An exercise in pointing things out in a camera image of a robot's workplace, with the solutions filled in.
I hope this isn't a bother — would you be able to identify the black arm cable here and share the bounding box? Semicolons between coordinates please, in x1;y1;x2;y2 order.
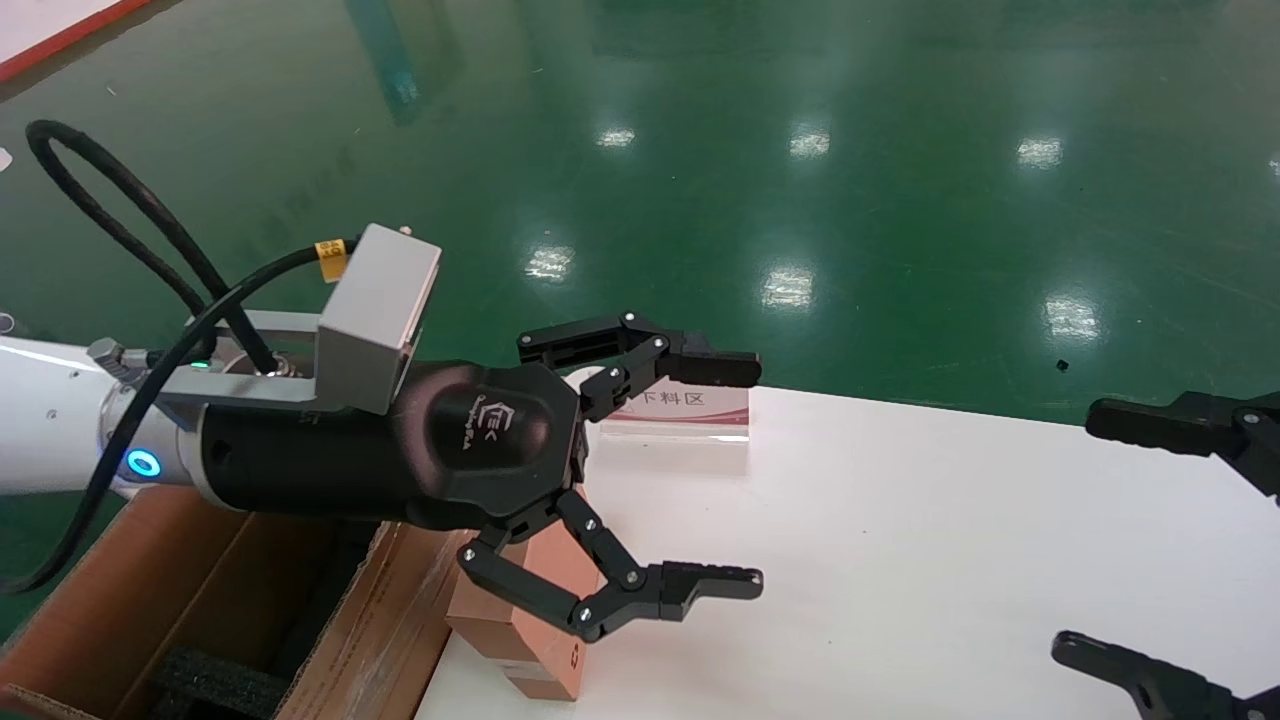
0;119;351;597

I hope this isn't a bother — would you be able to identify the black foam insert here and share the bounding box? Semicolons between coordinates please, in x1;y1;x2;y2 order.
150;520;386;720

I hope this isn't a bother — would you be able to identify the acrylic sign with red stripe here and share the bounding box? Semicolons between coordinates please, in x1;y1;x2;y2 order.
600;383;751;473

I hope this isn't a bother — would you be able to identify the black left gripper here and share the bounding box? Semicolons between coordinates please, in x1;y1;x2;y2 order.
200;312;765;643

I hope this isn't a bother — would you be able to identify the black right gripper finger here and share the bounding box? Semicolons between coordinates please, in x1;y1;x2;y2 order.
1050;630;1280;720
1085;390;1280;501

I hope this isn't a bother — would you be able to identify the small cardboard box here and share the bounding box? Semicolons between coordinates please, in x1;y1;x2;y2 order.
445;515;606;701

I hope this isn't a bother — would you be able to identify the large cardboard box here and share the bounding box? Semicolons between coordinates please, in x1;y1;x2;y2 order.
0;485;471;720

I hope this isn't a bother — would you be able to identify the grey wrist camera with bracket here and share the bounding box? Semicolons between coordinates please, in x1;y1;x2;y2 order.
185;223;443;416

